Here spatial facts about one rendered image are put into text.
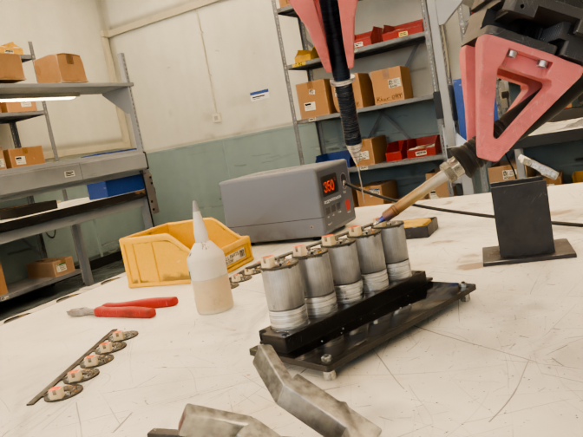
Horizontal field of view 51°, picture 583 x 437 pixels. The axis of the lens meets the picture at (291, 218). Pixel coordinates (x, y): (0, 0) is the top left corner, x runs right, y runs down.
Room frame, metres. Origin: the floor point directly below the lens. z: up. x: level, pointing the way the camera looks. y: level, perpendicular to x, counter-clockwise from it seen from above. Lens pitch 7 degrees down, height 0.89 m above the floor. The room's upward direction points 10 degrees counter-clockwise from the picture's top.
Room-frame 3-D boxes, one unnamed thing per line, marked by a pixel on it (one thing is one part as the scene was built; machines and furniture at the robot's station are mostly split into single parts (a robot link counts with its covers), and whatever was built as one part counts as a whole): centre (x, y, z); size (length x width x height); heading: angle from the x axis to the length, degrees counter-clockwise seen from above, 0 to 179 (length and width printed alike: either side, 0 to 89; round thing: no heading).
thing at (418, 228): (0.73, -0.13, 0.76); 0.07 x 0.05 x 0.02; 63
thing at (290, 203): (0.87, 0.00, 0.80); 0.15 x 0.12 x 0.10; 61
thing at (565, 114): (2.79, -1.30, 0.77); 0.24 x 0.16 x 0.04; 167
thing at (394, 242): (0.46, -0.07, 0.79); 0.02 x 0.02 x 0.05
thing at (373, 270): (0.44, -0.05, 0.79); 0.02 x 0.02 x 0.05
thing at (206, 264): (0.54, 0.08, 0.80); 0.03 x 0.03 x 0.10
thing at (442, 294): (0.41, -0.04, 0.76); 0.16 x 0.07 x 0.01; 132
